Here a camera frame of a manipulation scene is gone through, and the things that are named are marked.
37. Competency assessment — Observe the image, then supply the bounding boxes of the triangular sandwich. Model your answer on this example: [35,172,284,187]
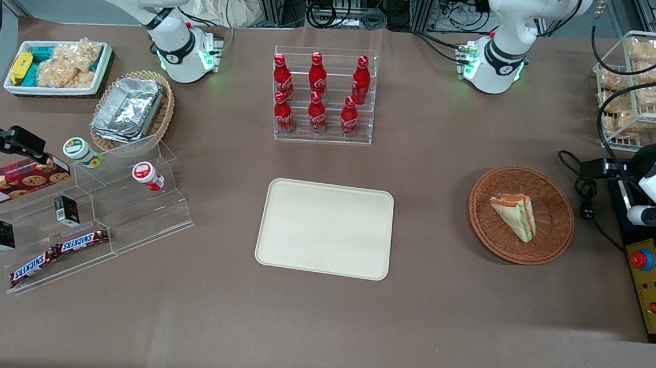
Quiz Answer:
[486,191,539,244]

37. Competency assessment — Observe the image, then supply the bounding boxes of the round brown wicker basket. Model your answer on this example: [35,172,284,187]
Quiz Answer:
[464,162,579,268]

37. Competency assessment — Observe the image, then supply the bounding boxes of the oval light wicker basket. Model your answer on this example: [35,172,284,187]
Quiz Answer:
[88,67,177,157]

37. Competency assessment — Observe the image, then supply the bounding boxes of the beige rectangular serving tray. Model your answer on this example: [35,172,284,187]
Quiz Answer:
[253,176,396,282]

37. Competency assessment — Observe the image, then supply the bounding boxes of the red cookie box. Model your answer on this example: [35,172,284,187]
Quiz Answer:
[0,151,73,218]

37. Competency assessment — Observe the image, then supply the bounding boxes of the green lid yogurt cup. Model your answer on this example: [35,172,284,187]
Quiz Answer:
[62,136,104,170]

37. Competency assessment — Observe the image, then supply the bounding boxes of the yellow snack pack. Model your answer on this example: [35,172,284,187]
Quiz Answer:
[9,51,33,86]

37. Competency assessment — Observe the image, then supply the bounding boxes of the teal snack pack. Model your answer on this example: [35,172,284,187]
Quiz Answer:
[23,62,43,88]
[29,45,58,65]

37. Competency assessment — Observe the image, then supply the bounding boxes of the small black carton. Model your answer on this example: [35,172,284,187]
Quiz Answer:
[0,219,18,252]
[52,194,82,228]

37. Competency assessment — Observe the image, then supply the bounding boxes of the large clear rice cracker bag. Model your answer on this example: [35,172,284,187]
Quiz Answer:
[36,36,103,92]

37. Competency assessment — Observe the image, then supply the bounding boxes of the red emergency stop button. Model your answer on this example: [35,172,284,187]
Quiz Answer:
[629,250,656,272]

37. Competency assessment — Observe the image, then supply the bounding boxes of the white plastic snack bin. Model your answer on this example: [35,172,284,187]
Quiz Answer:
[2,35,113,102]

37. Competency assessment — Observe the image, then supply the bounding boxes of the stacked aluminium foil containers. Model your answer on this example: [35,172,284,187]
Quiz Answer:
[90,74,165,145]

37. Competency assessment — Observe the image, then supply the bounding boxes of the Snickers chocolate bar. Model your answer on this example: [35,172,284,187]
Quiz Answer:
[55,224,112,257]
[9,246,61,291]

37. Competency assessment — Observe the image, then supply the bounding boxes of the red lid yogurt cup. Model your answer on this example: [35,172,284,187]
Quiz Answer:
[131,161,166,192]

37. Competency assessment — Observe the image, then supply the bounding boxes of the clear acrylic stepped stand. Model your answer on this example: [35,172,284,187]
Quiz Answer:
[0,124,202,308]

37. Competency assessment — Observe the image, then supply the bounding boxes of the beige cloth bag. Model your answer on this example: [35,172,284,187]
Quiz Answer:
[186,0,260,29]

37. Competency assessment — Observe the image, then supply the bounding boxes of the red cola bottle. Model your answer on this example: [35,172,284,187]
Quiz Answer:
[270,52,297,101]
[272,90,297,135]
[339,95,362,138]
[307,90,330,135]
[350,54,372,105]
[308,51,330,101]

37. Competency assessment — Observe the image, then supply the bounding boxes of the clear acrylic bottle rack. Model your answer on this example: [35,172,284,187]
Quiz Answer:
[268,43,380,147]

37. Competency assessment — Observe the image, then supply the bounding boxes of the black power cord with plug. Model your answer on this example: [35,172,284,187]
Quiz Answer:
[552,149,634,253]

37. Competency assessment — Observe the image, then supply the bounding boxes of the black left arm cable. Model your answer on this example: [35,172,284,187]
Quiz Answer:
[581,21,656,190]

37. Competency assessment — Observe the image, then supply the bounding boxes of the coiled black cable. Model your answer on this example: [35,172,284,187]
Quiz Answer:
[306,1,352,30]

